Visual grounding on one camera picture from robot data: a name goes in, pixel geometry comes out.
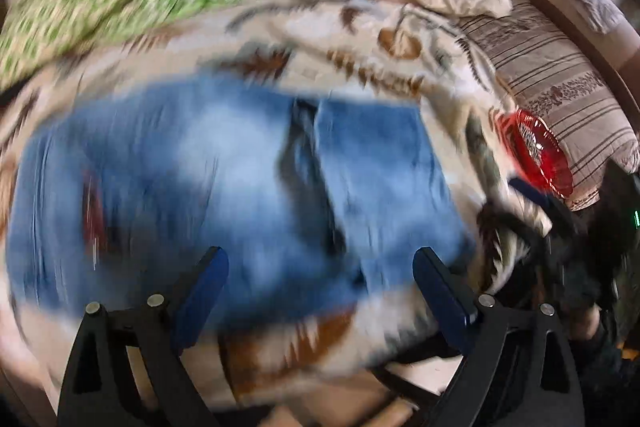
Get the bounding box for leaf print blanket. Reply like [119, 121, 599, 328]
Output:
[0, 0, 566, 413]

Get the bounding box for striped sofa cushion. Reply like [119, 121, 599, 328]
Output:
[457, 0, 640, 212]

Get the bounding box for sunflower seeds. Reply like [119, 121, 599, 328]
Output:
[520, 127, 548, 158]

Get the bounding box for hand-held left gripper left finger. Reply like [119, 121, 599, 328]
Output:
[57, 246, 230, 427]

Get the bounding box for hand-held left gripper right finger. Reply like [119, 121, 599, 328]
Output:
[412, 247, 583, 427]

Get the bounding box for blue denim pants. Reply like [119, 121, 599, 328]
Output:
[5, 74, 478, 323]

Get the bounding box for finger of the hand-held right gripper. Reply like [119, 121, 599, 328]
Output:
[507, 179, 572, 236]

